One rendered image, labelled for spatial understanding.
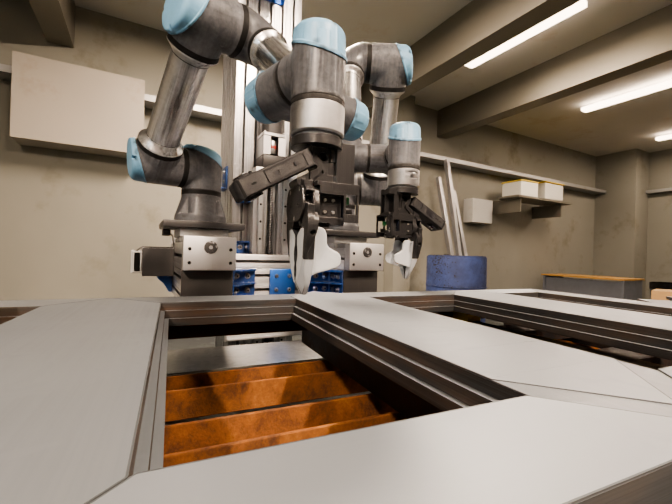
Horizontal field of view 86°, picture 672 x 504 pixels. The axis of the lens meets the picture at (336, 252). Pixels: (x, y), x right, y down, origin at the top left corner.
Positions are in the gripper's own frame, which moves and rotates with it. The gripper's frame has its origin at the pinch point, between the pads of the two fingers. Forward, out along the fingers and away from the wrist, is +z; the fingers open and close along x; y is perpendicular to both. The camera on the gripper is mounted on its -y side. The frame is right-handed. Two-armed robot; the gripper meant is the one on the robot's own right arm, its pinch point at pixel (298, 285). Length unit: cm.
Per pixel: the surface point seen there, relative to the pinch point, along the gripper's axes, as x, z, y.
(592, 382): -28.1, 5.8, 17.0
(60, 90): 335, -137, -107
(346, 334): 1.8, 7.7, 8.5
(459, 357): -18.5, 5.8, 11.3
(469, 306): 22, 8, 53
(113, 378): -14.0, 5.8, -19.7
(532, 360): -21.8, 5.8, 17.8
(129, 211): 367, -40, -56
